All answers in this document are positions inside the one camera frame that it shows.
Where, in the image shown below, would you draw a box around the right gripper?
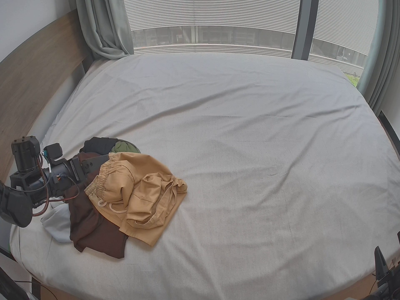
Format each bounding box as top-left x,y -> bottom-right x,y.
374,231 -> 400,300

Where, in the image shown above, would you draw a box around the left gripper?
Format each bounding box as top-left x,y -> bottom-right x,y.
43,154 -> 109,199

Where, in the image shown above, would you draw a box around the tan shorts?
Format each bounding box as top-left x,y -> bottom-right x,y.
84,151 -> 188,247

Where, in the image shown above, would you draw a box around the black garment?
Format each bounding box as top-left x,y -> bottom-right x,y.
79,137 -> 121,155

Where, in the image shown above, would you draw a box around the white garment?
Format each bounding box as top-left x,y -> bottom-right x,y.
40,199 -> 74,244

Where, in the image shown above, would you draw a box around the brown garment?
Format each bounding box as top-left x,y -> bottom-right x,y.
64,153 -> 129,259

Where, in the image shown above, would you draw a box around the green garment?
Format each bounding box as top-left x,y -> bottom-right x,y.
109,139 -> 142,155

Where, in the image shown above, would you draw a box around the grey-green curtain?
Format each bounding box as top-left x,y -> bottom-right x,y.
65,0 -> 135,60
356,0 -> 400,115

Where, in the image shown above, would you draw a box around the bed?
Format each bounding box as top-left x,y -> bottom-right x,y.
0,10 -> 400,300

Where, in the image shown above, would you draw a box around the window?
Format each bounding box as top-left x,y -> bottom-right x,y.
120,0 -> 383,87

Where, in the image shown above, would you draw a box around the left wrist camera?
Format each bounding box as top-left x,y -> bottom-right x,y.
42,142 -> 68,164

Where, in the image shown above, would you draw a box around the black cable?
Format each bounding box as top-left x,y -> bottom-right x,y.
12,279 -> 64,300

